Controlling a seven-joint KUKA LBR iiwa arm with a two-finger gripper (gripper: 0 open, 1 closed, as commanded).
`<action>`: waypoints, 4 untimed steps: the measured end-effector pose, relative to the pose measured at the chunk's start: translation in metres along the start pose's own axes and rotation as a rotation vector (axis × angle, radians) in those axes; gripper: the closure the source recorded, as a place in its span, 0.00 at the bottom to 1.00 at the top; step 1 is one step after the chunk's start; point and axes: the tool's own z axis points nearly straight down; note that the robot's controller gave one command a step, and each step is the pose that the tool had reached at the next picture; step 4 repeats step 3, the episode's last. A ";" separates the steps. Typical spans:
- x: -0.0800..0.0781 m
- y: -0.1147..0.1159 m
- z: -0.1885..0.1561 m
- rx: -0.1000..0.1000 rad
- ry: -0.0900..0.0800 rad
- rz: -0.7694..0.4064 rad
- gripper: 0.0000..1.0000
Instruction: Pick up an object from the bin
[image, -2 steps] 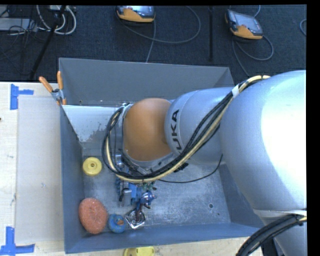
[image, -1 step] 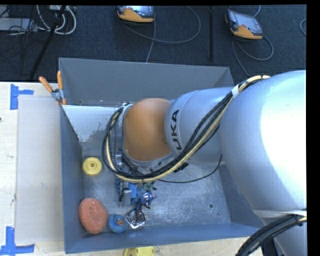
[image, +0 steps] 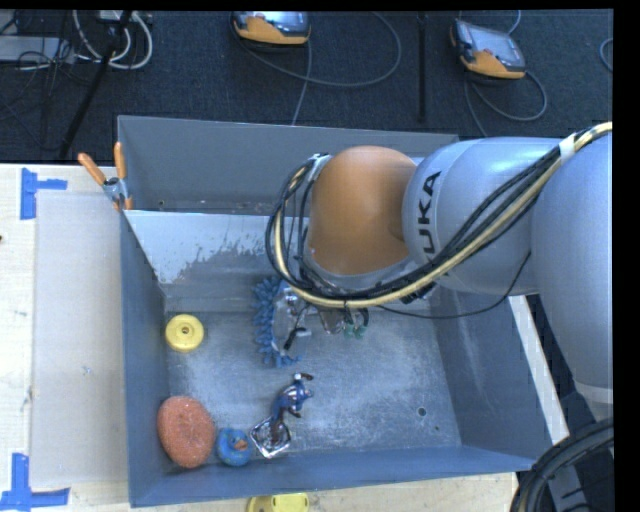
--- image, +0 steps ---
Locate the blue spiky rubber toy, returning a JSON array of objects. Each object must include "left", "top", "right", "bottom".
[{"left": 249, "top": 276, "right": 302, "bottom": 369}]

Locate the yellow round disc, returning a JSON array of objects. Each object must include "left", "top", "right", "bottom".
[{"left": 165, "top": 313, "right": 206, "bottom": 354}]

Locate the blue toy figure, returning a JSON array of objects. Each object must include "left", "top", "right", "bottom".
[{"left": 269, "top": 371, "right": 316, "bottom": 426}]

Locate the orange oval scrub sponge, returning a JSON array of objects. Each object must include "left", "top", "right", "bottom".
[{"left": 156, "top": 395, "right": 218, "bottom": 470}]

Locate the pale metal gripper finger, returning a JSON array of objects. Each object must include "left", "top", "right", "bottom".
[
  {"left": 277, "top": 287, "right": 307, "bottom": 317},
  {"left": 272, "top": 315, "right": 312, "bottom": 352}
]

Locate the blue rubber duck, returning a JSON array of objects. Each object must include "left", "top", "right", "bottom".
[{"left": 215, "top": 427, "right": 254, "bottom": 468}]

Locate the grey metal bin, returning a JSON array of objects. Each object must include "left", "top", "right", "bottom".
[{"left": 115, "top": 114, "right": 552, "bottom": 509}]

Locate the clear glass thing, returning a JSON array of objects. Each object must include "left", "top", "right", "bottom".
[{"left": 249, "top": 417, "right": 293, "bottom": 460}]

